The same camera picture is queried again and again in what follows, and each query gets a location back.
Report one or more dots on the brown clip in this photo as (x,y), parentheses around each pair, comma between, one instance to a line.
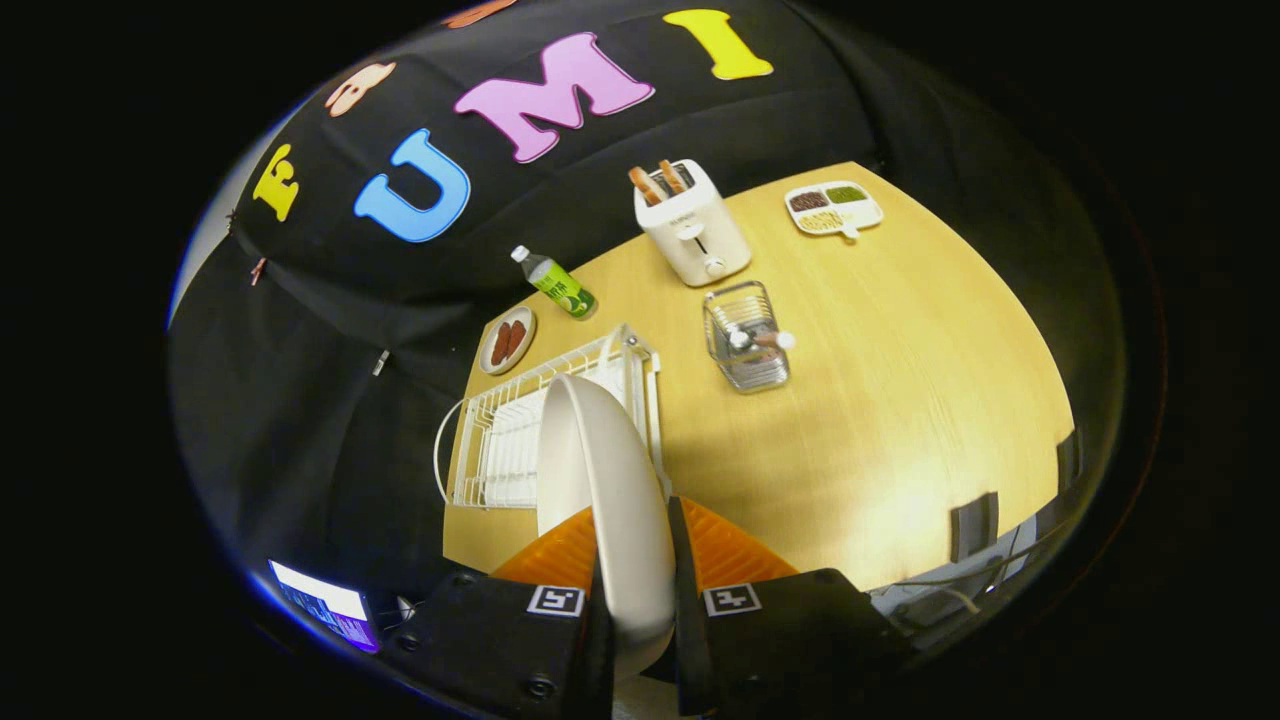
(258,270)

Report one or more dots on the white toaster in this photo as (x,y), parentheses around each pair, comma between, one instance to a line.
(700,235)

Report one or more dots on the lit monitor screen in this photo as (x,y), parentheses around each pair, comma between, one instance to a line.
(320,600)

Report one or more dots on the white divided tray with beans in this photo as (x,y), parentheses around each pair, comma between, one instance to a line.
(860,212)

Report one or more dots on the small plate with brown food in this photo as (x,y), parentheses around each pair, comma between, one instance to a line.
(489,360)

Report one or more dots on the brown sausage piece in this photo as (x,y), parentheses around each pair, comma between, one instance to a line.
(500,345)
(517,338)

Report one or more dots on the brown toast slice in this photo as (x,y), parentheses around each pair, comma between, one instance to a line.
(673,176)
(646,185)

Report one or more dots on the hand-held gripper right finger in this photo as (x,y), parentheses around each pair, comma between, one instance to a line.
(685,600)

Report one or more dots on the white clip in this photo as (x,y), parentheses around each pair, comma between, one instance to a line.
(381,362)

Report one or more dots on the dark rectangular panel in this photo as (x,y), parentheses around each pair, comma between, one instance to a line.
(972,528)
(1068,462)

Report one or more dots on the green label plastic bottle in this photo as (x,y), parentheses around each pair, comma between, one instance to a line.
(560,288)

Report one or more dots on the white round plate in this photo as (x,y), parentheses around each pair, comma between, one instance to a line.
(610,500)

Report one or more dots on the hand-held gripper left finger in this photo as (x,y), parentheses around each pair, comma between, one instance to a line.
(480,640)

